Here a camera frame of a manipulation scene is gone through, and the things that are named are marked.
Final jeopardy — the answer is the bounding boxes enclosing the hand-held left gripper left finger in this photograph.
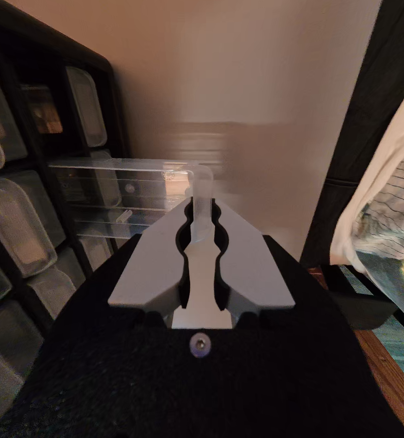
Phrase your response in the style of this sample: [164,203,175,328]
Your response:
[107,198,193,328]

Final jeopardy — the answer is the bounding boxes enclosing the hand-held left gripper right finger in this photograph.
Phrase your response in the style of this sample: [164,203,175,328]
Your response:
[214,200,296,328]

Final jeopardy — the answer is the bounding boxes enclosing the clear plastic drawer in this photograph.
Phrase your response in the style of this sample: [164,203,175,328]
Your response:
[47,158,214,243]

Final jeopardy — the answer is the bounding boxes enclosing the black drawer cabinet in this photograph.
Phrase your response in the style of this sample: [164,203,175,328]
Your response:
[0,0,132,432]

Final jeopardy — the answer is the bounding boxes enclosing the person's white printed shirt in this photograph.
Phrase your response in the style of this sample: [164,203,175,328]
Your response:
[330,73,404,274]

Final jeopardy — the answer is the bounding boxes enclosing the set of clear cabinet drawers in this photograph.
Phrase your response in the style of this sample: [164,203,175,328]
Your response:
[0,51,122,428]

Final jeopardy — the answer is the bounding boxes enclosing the black panel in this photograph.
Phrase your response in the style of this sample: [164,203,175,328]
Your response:
[299,0,404,264]

